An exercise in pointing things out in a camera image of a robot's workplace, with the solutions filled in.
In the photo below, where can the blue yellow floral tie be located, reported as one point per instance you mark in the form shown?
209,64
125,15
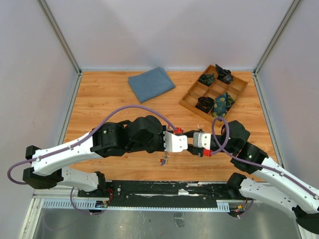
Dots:
222,104

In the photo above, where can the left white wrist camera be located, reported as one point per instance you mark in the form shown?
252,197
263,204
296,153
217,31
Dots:
174,143

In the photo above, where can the folded blue cloth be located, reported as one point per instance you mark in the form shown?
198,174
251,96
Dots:
150,84

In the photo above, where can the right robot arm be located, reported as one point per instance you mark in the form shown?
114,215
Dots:
285,192

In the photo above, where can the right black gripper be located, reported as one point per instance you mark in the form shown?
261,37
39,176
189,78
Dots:
194,150

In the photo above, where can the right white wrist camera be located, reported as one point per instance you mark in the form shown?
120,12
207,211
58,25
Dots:
202,140

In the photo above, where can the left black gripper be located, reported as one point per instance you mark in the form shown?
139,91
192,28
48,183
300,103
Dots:
161,148

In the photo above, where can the wooden compartment tray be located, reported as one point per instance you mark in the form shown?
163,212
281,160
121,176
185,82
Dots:
235,89

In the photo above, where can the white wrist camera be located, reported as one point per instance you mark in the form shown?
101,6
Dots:
202,140
174,143

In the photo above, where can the dark navy rolled tie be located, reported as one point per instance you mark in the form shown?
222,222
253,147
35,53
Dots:
224,75

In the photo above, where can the black orange rolled tie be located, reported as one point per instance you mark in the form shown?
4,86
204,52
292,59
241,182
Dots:
205,104

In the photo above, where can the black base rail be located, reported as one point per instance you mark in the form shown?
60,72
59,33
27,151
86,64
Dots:
163,194

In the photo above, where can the metal key organizer red handle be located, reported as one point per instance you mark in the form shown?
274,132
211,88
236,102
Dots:
164,158

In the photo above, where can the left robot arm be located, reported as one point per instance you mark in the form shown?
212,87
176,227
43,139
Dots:
52,166

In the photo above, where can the dark green rolled tie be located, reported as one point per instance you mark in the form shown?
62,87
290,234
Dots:
207,79

